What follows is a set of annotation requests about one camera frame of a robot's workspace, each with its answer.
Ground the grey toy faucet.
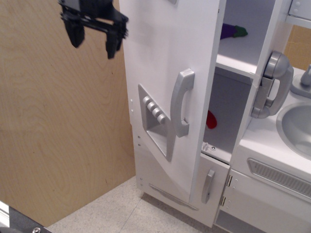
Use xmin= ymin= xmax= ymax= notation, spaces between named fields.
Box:
xmin=290 ymin=65 xmax=311 ymax=99

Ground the grey toy telephone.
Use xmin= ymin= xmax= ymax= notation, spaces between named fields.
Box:
xmin=251 ymin=51 xmax=294 ymax=119

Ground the white toy fridge door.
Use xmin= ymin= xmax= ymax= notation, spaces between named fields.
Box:
xmin=120 ymin=0 xmax=226 ymax=202

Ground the white toy fridge cabinet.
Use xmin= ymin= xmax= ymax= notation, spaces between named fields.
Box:
xmin=125 ymin=0 xmax=294 ymax=228

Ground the grey ice dispenser panel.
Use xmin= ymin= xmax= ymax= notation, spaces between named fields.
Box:
xmin=138 ymin=85 xmax=176 ymax=162

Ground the white toy kitchen counter unit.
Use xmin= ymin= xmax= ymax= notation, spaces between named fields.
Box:
xmin=213 ymin=67 xmax=311 ymax=233

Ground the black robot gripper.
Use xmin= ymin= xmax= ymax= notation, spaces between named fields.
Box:
xmin=58 ymin=0 xmax=128 ymax=59

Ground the red toy food slice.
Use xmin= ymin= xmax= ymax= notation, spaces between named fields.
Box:
xmin=206 ymin=110 xmax=217 ymax=129

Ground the black base with screw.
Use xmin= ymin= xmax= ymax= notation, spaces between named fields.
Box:
xmin=0 ymin=201 xmax=51 ymax=233

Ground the grey freezer door handle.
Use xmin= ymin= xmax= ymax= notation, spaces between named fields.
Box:
xmin=201 ymin=169 xmax=215 ymax=204

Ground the white upper cabinet corner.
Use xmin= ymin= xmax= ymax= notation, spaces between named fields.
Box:
xmin=286 ymin=0 xmax=311 ymax=28

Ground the grey vent panel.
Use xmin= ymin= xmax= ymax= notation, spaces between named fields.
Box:
xmin=247 ymin=158 xmax=311 ymax=199

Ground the grey fridge door handle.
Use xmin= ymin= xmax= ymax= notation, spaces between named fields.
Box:
xmin=170 ymin=68 xmax=195 ymax=138

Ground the white lower freezer door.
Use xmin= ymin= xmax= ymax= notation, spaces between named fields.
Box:
xmin=134 ymin=140 xmax=230 ymax=227

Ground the purple toy eggplant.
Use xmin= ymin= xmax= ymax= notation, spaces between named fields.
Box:
xmin=220 ymin=23 xmax=248 ymax=39

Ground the grey toy sink basin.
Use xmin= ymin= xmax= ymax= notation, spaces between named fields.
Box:
xmin=276 ymin=102 xmax=311 ymax=160

